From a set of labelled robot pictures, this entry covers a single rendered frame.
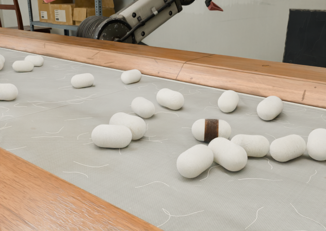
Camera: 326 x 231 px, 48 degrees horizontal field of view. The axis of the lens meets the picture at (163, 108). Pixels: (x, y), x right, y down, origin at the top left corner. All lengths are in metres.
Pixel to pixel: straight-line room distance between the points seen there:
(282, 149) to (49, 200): 0.17
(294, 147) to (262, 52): 2.31
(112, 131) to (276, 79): 0.24
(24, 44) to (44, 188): 0.66
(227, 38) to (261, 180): 2.48
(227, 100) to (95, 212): 0.24
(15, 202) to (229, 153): 0.14
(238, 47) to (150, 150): 2.40
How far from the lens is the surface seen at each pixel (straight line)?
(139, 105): 0.37
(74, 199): 0.20
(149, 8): 1.06
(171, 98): 0.39
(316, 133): 0.31
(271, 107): 0.38
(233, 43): 2.70
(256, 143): 0.29
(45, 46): 0.79
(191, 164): 0.25
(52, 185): 0.21
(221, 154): 0.27
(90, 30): 1.00
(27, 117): 0.41
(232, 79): 0.49
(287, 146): 0.29
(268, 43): 2.57
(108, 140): 0.30
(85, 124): 0.37
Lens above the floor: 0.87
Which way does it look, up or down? 18 degrees down
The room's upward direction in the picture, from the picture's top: straight up
